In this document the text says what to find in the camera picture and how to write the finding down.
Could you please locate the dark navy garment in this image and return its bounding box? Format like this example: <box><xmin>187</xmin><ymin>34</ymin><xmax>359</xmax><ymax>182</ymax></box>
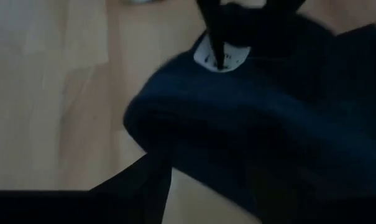
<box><xmin>122</xmin><ymin>1</ymin><xmax>376</xmax><ymax>224</ymax></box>

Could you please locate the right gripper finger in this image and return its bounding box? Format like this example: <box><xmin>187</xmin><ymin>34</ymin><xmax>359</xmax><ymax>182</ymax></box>
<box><xmin>88</xmin><ymin>151</ymin><xmax>173</xmax><ymax>224</ymax></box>

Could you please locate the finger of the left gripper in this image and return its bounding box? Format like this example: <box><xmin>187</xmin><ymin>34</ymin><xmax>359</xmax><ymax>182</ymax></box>
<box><xmin>196</xmin><ymin>0</ymin><xmax>226</xmax><ymax>70</ymax></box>
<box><xmin>264</xmin><ymin>0</ymin><xmax>307</xmax><ymax>16</ymax></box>

